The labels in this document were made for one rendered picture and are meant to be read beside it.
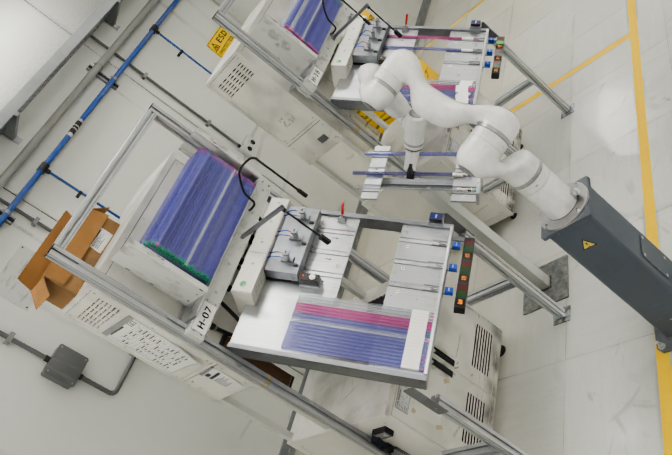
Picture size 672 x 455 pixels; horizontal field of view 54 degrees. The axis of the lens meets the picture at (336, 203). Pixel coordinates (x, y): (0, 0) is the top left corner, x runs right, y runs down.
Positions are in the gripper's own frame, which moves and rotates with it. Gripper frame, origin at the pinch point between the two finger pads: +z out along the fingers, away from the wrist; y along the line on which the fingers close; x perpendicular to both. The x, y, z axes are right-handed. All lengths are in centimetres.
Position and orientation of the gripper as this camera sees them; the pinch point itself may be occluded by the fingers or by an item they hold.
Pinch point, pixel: (410, 173)
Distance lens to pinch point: 279.0
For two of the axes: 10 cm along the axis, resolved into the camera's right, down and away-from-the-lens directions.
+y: -2.3, 6.9, -6.8
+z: 0.1, 7.0, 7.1
